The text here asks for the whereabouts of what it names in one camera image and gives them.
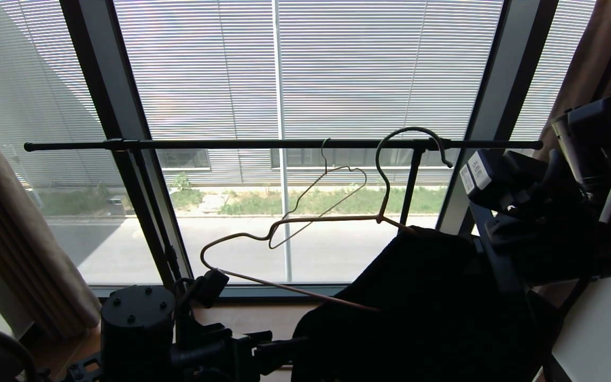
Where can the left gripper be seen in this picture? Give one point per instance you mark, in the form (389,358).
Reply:
(220,355)

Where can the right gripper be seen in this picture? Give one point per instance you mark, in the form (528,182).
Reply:
(549,249)

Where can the black shorts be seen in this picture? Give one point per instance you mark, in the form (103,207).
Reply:
(417,318)

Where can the pink clothes hanger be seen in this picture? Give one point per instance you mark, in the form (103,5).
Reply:
(326,218)
(337,204)

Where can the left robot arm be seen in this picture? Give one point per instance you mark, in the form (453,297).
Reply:
(136,329)

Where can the black clothes rack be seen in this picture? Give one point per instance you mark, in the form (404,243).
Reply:
(204,144)

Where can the brown curtain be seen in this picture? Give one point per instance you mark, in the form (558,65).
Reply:
(602,53)

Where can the beige curtain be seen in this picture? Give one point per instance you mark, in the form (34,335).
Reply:
(8,239)

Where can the window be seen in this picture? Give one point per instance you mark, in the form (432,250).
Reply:
(120,106)

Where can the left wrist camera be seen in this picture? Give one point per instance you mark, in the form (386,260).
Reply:
(212,284)

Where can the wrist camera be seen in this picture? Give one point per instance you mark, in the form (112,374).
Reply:
(512,175)
(212,284)

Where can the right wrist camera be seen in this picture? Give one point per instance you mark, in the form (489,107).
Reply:
(512,175)

